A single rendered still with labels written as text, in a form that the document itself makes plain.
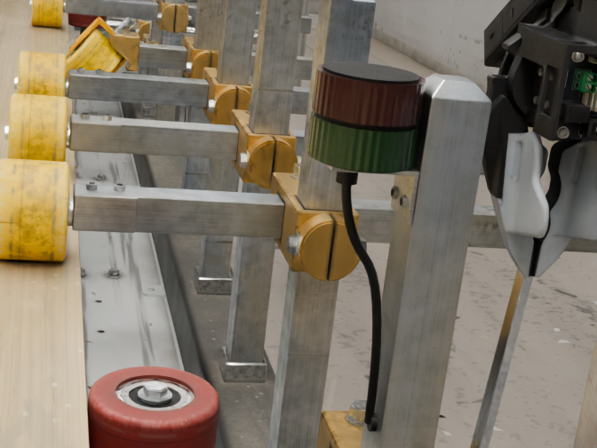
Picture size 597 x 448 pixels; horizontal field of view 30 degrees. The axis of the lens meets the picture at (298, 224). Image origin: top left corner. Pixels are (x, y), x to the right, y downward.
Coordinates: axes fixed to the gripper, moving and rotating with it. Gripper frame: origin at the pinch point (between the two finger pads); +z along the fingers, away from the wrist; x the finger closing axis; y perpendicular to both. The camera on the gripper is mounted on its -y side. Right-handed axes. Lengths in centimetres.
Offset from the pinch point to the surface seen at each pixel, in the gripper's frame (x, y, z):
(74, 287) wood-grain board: -26.7, -20.0, 11.2
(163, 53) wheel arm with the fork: -13, -100, 6
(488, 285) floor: 117, -263, 100
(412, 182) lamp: -9.7, 4.4, -5.2
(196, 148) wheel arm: -14, -50, 7
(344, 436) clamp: -9.3, -2.5, 14.2
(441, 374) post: -6.3, 4.6, 6.3
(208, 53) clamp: -8, -93, 4
